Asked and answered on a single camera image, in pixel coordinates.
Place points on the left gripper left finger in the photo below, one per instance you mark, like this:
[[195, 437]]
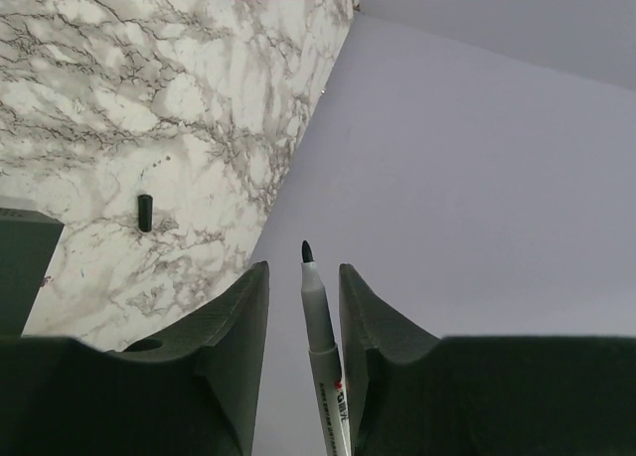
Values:
[[189, 389]]

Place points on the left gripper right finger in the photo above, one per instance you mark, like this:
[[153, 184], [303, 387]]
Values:
[[411, 393]]

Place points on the white whiteboard marker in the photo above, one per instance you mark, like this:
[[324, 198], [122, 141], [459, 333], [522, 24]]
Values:
[[324, 356]]

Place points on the black marker cap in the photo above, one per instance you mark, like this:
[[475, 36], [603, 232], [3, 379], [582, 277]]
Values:
[[145, 212]]

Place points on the right black foam pad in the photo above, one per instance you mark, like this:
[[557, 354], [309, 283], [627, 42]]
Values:
[[28, 241]]

